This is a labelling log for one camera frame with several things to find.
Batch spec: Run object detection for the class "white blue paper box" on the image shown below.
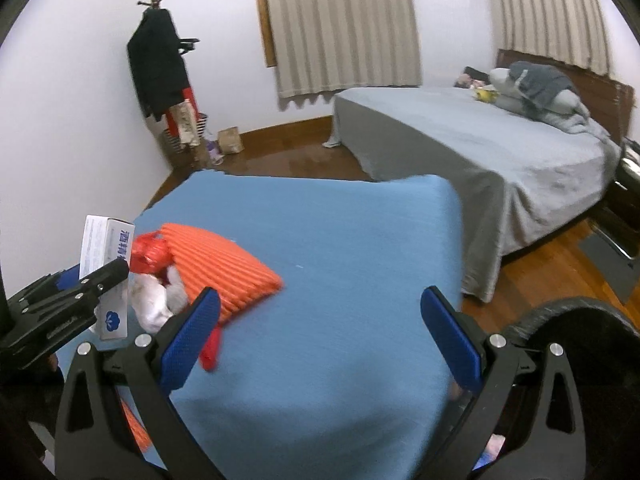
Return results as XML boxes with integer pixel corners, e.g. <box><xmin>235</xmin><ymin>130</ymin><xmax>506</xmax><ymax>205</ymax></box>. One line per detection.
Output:
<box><xmin>79</xmin><ymin>214</ymin><xmax>134</xmax><ymax>341</ymax></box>

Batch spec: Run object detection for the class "red plastic bag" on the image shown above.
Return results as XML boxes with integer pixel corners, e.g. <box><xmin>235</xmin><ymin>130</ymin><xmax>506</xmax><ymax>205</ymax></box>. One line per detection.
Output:
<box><xmin>129</xmin><ymin>231</ymin><xmax>172</xmax><ymax>275</ymax></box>

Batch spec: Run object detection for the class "white tissue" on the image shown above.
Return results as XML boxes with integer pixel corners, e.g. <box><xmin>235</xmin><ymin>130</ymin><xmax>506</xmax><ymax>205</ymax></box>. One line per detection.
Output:
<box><xmin>129</xmin><ymin>266</ymin><xmax>189</xmax><ymax>334</ymax></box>

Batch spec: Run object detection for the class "orange ribbed foam sheet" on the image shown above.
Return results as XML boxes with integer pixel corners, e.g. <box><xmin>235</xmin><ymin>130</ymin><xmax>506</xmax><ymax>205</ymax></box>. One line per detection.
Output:
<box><xmin>160</xmin><ymin>223</ymin><xmax>283</xmax><ymax>325</ymax></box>

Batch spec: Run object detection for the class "red cloth piece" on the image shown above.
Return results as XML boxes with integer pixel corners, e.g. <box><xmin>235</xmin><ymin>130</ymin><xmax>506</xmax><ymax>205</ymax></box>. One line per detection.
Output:
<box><xmin>198</xmin><ymin>326</ymin><xmax>222</xmax><ymax>372</ymax></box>

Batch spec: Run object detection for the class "black lined trash bin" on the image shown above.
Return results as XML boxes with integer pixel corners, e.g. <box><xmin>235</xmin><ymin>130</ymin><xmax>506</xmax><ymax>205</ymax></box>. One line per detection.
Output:
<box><xmin>497</xmin><ymin>297</ymin><xmax>639</xmax><ymax>479</ymax></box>

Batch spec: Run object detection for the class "dark grey floor mat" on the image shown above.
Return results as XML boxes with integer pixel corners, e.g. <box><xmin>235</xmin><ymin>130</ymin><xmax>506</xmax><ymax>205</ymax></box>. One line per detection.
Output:
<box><xmin>579</xmin><ymin>230</ymin><xmax>639</xmax><ymax>304</ymax></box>

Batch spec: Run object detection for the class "blue foam mat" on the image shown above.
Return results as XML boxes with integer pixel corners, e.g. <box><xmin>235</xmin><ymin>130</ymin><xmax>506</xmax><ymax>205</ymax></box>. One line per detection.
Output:
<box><xmin>54</xmin><ymin>169</ymin><xmax>464</xmax><ymax>480</ymax></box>

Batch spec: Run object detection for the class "brown paper bag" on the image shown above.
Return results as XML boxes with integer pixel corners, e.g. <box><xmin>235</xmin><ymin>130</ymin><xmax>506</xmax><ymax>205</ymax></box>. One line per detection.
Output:
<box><xmin>217</xmin><ymin>127</ymin><xmax>244</xmax><ymax>155</ymax></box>

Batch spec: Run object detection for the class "bed with grey sheet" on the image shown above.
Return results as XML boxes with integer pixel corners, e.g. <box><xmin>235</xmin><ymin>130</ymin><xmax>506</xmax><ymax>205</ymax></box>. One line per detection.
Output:
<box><xmin>329</xmin><ymin>88</ymin><xmax>620</xmax><ymax>302</ymax></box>

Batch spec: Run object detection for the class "coat rack with clothes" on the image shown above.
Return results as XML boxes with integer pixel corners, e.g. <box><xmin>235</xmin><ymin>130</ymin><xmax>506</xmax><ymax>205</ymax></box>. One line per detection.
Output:
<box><xmin>127</xmin><ymin>0</ymin><xmax>213</xmax><ymax>170</ymax></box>

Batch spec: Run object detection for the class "yellow plush toy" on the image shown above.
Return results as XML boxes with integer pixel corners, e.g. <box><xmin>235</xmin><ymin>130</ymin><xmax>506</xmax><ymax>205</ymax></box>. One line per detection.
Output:
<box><xmin>474</xmin><ymin>88</ymin><xmax>499</xmax><ymax>103</ymax></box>

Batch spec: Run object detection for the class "folded grey blankets pile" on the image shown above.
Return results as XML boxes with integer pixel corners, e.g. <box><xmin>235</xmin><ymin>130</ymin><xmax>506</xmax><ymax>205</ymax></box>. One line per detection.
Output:
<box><xmin>488</xmin><ymin>61</ymin><xmax>610</xmax><ymax>139</ymax></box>

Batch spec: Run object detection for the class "dark wooden headboard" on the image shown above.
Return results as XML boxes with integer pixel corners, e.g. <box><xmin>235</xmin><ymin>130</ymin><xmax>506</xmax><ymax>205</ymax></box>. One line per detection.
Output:
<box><xmin>496</xmin><ymin>49</ymin><xmax>636</xmax><ymax>144</ymax></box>

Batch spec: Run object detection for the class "pink plush toy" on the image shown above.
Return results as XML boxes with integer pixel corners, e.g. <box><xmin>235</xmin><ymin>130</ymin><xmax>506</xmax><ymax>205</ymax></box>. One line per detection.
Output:
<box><xmin>454</xmin><ymin>66</ymin><xmax>490</xmax><ymax>89</ymax></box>

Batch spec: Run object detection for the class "left beige curtain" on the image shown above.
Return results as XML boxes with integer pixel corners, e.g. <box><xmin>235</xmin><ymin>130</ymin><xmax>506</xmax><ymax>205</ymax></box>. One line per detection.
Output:
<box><xmin>266</xmin><ymin>0</ymin><xmax>422</xmax><ymax>100</ymax></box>

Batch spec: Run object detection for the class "beige curtain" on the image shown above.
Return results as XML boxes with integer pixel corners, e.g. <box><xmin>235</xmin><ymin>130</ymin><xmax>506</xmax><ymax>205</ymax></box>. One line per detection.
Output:
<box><xmin>266</xmin><ymin>0</ymin><xmax>422</xmax><ymax>100</ymax></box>
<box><xmin>490</xmin><ymin>0</ymin><xmax>611</xmax><ymax>75</ymax></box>

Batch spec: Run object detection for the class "right beige curtain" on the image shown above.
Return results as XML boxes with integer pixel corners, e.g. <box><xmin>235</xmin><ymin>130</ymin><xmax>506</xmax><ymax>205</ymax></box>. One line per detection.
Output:
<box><xmin>490</xmin><ymin>0</ymin><xmax>611</xmax><ymax>75</ymax></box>

